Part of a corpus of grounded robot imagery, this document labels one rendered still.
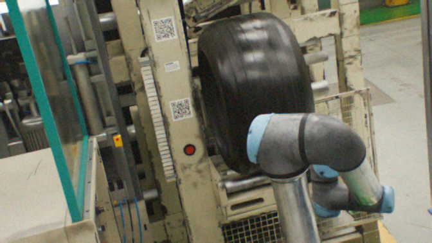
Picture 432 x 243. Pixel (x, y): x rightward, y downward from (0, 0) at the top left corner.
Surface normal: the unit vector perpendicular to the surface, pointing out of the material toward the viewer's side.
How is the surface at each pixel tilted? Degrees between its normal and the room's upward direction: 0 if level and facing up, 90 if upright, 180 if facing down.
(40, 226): 0
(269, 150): 93
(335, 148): 91
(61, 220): 0
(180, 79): 90
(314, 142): 74
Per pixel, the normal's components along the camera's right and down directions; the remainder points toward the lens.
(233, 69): -0.18, -0.25
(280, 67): 0.11, -0.20
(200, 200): 0.22, 0.27
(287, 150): -0.41, 0.40
